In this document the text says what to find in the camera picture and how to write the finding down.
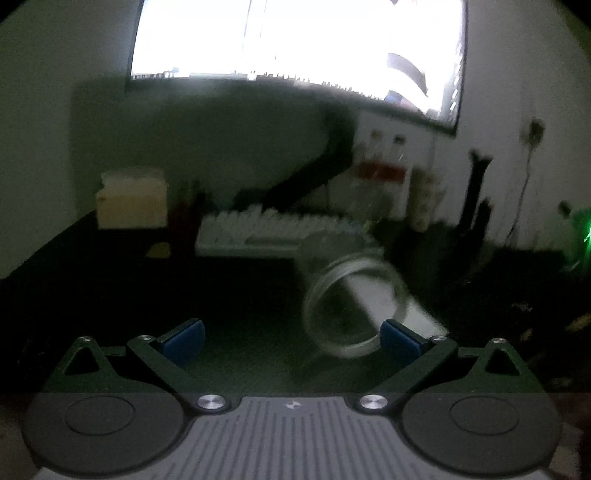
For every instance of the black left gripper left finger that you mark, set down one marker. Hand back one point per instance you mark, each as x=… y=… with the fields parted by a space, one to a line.
x=164 y=358

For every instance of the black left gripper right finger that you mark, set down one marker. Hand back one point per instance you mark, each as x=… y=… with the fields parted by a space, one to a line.
x=419 y=357

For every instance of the white cleaning cloth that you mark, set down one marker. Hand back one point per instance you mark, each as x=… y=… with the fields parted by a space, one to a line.
x=381 y=299

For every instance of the clear glass jar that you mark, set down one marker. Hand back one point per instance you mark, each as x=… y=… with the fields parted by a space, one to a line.
x=331 y=319

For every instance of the white mechanical keyboard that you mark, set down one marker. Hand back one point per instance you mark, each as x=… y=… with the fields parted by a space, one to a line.
x=262 y=232

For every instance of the yellow tissue box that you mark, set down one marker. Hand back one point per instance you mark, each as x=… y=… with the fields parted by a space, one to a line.
x=132 y=198

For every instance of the black forked stand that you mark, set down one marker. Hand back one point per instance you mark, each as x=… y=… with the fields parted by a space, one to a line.
x=479 y=166

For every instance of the bottle with black cap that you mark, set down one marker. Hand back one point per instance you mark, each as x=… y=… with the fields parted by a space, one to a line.
x=399 y=158

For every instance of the black monitor stand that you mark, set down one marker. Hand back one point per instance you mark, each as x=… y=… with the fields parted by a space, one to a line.
x=336 y=158

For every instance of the bottle with tan cap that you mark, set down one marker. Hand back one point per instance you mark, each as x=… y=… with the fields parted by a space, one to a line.
x=374 y=153

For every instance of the curved computer monitor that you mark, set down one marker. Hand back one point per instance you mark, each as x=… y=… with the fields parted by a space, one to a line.
x=397 y=58

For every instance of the black wall plug with cable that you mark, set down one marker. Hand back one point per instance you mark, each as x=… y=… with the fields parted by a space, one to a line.
x=531 y=137

